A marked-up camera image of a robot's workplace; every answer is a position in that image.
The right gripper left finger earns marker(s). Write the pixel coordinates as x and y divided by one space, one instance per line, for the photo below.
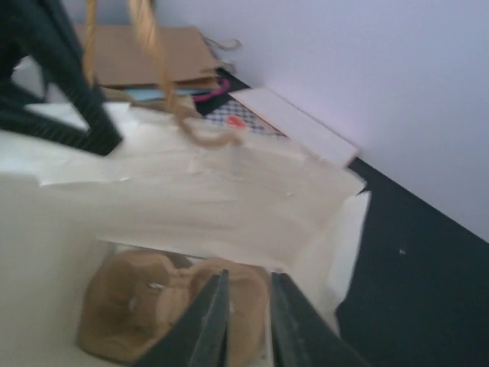
199 338

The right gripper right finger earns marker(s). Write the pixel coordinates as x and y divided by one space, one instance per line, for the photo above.
300 336

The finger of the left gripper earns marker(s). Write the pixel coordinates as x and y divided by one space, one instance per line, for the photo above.
43 30

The single cardboard cup carrier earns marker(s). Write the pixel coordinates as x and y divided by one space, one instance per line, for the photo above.
136 297

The cream paper bag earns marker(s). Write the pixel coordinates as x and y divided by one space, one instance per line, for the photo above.
174 185

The brown kraft paper bag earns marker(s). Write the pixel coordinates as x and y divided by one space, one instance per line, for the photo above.
120 60

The blue checkered bakery bag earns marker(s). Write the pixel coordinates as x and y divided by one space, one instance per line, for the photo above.
265 113

